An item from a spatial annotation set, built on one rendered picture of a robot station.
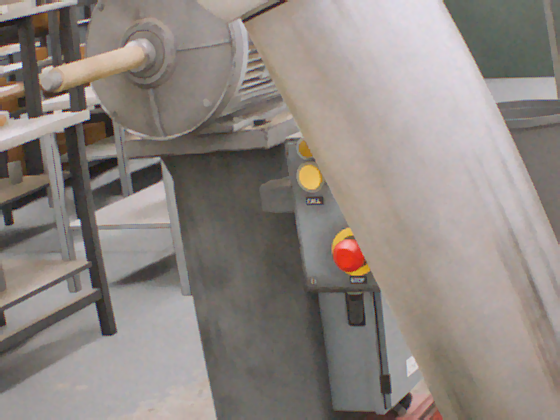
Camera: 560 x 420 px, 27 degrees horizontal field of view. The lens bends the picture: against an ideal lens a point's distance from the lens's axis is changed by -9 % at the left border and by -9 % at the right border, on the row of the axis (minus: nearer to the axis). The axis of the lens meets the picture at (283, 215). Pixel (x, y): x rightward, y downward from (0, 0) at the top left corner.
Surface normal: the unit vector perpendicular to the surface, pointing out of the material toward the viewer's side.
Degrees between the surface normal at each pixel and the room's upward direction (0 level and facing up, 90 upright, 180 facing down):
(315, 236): 90
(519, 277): 81
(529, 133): 93
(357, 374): 90
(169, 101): 98
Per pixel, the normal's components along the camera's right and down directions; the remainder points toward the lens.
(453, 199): 0.09, 0.11
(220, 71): 0.01, 0.36
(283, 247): -0.46, 0.25
